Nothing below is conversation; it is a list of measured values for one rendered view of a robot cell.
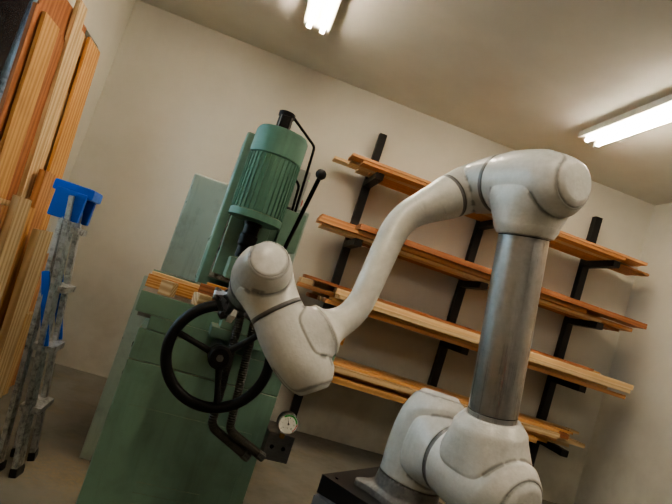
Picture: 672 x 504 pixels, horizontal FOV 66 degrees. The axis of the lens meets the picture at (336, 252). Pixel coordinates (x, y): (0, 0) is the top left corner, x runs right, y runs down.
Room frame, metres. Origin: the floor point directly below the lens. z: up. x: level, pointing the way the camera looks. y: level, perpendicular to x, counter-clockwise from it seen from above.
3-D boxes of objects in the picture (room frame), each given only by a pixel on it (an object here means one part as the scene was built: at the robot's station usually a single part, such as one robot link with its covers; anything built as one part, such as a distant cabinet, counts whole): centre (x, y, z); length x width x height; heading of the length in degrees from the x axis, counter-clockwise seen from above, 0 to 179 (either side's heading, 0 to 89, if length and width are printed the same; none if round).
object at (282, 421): (1.55, -0.02, 0.65); 0.06 x 0.04 x 0.08; 104
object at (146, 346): (1.81, 0.32, 0.76); 0.57 x 0.45 x 0.09; 14
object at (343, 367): (3.96, -1.12, 1.20); 2.71 x 0.56 x 2.40; 99
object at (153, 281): (1.71, 0.21, 0.92); 0.67 x 0.02 x 0.04; 104
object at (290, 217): (1.94, 0.19, 1.22); 0.09 x 0.08 x 0.15; 14
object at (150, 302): (1.60, 0.21, 0.87); 0.61 x 0.30 x 0.06; 104
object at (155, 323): (1.63, 0.27, 0.82); 0.40 x 0.21 x 0.04; 104
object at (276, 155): (1.69, 0.29, 1.35); 0.18 x 0.18 x 0.31
